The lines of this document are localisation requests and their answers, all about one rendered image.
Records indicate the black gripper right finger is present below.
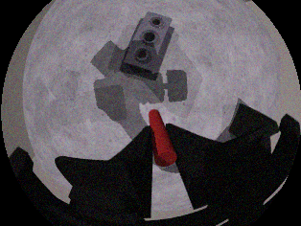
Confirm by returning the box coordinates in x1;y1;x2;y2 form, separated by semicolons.
166;124;266;210

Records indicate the red peg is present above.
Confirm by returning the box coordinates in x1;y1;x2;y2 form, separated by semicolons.
150;110;177;167

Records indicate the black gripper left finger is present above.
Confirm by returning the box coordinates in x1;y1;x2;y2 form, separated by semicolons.
55;125;153;218

